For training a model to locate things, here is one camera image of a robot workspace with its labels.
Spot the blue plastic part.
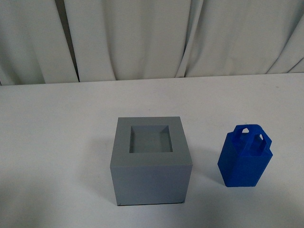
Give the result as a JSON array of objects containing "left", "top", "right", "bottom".
[{"left": 218, "top": 124, "right": 273, "bottom": 187}]

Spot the gray cube base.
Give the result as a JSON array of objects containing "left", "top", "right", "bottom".
[{"left": 110, "top": 116, "right": 192, "bottom": 206}]

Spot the white curtain backdrop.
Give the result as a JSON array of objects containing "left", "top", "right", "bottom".
[{"left": 0, "top": 0, "right": 304, "bottom": 85}]

